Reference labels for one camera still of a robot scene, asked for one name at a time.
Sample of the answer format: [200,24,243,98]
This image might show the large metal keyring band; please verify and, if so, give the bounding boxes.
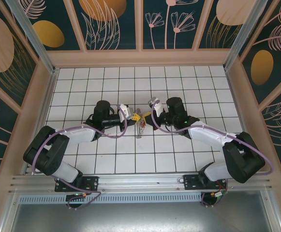
[133,108,148,140]

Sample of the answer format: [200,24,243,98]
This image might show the grey metal sheet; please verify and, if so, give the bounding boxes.
[8,203,279,232]

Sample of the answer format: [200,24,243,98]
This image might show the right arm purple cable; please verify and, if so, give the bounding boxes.
[151,100,274,209]

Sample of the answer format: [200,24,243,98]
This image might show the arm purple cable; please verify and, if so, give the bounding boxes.
[151,100,274,209]
[31,104,129,210]

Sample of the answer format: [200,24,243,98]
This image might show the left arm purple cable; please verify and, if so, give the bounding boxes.
[31,104,129,210]

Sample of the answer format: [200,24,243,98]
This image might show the aluminium side rail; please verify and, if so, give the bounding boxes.
[223,69,257,172]

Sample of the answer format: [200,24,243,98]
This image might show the aluminium mounting rail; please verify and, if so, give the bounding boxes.
[8,172,272,194]

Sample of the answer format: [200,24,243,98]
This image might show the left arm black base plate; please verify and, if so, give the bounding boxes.
[55,175,100,192]

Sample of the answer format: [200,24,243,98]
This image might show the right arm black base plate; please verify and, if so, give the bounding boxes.
[183,173,228,191]

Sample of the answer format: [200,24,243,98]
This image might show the slotted grey cable duct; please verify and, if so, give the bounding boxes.
[19,194,204,204]

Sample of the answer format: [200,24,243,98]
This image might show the aluminium corner post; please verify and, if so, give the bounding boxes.
[223,0,275,71]
[6,0,60,74]

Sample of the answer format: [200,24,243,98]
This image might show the aluminium frame bar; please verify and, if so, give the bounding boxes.
[0,193,21,232]
[261,189,281,232]

